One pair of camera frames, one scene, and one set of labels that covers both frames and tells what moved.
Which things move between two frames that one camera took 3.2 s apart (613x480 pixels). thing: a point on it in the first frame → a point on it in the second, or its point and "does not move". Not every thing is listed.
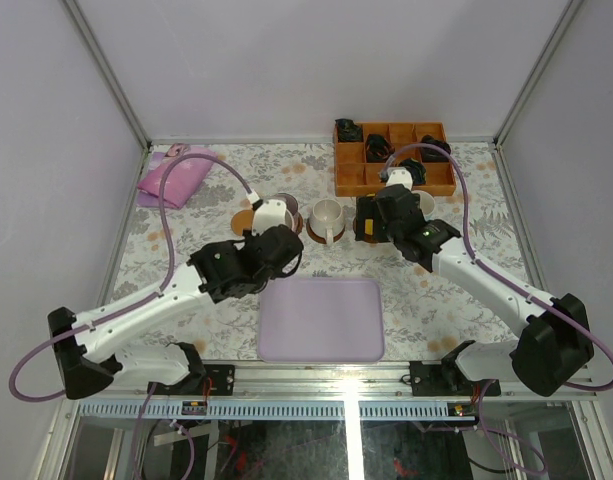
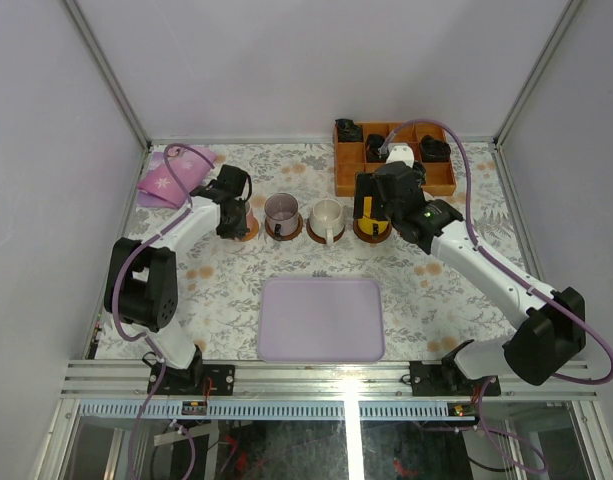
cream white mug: (326, 219) does not move
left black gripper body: (284, 245) → (234, 226)
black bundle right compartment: (433, 155) does not move
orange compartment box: (357, 165) does not move
